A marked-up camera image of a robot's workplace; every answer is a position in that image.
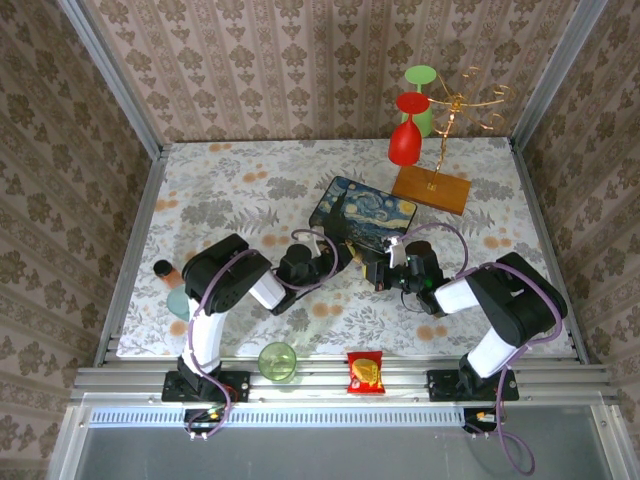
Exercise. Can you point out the starry night painted box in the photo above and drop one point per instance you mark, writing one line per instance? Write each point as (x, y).
(365, 210)

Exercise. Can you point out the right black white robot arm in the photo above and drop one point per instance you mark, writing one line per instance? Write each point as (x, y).
(520, 300)

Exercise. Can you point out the gold glass rack stand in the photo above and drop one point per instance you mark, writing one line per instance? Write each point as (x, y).
(430, 190)

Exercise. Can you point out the red snack packet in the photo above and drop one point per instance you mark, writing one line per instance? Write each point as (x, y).
(366, 372)

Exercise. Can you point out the green transparent plastic cup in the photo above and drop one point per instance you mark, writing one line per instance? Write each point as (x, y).
(277, 362)

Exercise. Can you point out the floral tablecloth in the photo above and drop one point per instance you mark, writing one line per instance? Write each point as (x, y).
(250, 165)

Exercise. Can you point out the red goblet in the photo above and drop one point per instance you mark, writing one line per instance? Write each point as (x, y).
(405, 145)

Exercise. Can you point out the black power connector block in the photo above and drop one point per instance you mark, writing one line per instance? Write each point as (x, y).
(482, 419)
(207, 419)

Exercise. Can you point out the grey metal panel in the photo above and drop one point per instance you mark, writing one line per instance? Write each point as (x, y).
(320, 455)

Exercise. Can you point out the green goblet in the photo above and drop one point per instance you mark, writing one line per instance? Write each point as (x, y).
(420, 75)

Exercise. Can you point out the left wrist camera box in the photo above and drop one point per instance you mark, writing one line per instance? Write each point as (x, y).
(314, 246)

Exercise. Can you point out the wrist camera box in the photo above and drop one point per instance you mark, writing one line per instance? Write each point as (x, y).
(314, 246)
(396, 254)

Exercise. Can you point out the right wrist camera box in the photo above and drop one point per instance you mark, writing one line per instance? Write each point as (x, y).
(396, 254)

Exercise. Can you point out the aluminium table edge rail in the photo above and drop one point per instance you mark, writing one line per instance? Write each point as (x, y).
(325, 387)

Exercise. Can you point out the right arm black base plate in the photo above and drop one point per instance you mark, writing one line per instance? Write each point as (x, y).
(440, 387)

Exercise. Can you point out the aluminium side rail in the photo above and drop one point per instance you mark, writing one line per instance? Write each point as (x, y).
(537, 210)
(145, 200)

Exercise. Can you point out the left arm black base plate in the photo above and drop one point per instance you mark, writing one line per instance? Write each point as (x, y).
(235, 387)

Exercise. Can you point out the aluminium corner post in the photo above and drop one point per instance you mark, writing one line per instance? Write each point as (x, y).
(110, 75)
(555, 70)

